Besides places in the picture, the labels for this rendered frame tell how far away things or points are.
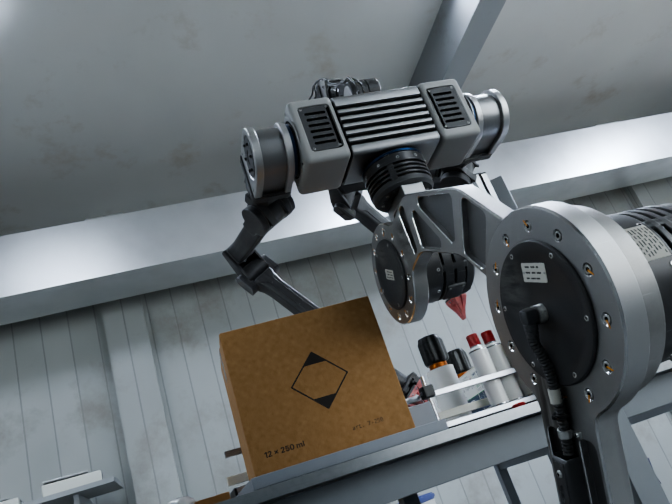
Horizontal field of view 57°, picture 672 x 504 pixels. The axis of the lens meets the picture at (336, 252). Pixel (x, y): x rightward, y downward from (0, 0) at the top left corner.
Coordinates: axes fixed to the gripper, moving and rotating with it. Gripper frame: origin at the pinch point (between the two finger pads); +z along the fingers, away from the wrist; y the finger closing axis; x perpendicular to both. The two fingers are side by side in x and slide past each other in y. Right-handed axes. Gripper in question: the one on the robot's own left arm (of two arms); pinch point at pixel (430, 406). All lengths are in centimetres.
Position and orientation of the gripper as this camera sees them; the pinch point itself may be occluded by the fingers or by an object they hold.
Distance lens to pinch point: 168.4
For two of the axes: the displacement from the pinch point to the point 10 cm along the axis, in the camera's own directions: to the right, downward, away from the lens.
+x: -5.2, 6.9, -5.0
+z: 8.2, 5.7, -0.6
